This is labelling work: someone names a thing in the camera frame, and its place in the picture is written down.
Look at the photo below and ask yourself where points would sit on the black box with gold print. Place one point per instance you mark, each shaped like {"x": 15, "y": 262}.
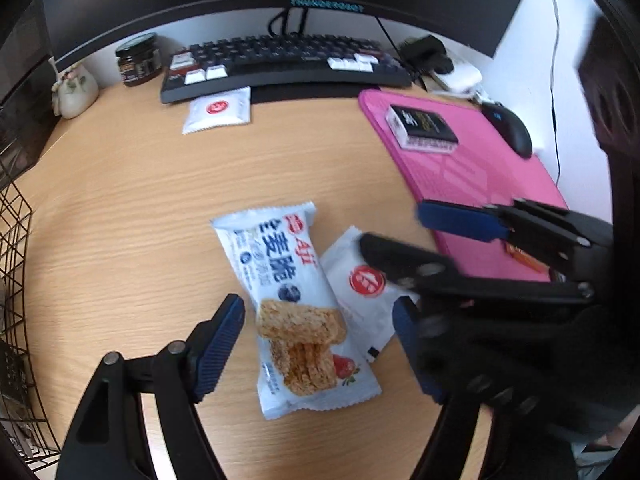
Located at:
{"x": 425, "y": 125}

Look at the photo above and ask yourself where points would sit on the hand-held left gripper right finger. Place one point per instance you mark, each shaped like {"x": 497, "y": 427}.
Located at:
{"x": 412, "y": 350}

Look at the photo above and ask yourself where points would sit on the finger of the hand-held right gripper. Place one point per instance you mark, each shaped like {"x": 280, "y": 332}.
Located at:
{"x": 455, "y": 220}
{"x": 405, "y": 260}

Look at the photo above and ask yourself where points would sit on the black computer mouse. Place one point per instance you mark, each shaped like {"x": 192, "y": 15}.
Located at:
{"x": 510, "y": 130}

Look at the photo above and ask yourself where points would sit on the black keyboard with white keys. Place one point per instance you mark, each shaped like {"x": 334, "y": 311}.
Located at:
{"x": 285, "y": 67}

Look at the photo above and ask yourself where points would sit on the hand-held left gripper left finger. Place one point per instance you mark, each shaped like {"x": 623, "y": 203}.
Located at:
{"x": 220, "y": 350}

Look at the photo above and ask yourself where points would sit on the white sachet with red logo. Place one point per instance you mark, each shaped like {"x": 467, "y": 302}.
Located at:
{"x": 215, "y": 110}
{"x": 360, "y": 285}

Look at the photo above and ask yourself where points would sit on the white wheat crisp snack packet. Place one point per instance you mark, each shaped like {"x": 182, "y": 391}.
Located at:
{"x": 295, "y": 310}

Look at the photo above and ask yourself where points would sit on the white power adapter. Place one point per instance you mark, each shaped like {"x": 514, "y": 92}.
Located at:
{"x": 460, "y": 80}

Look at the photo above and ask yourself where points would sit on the dark glass jar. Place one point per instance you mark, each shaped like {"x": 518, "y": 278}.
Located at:
{"x": 137, "y": 62}

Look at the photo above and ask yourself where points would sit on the pink mouse mat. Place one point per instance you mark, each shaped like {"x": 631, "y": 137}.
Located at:
{"x": 450, "y": 170}

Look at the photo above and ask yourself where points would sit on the dark glossy panel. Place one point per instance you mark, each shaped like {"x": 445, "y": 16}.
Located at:
{"x": 25, "y": 110}

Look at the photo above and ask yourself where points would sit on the white ceramic figurine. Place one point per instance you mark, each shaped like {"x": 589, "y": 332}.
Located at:
{"x": 75, "y": 92}

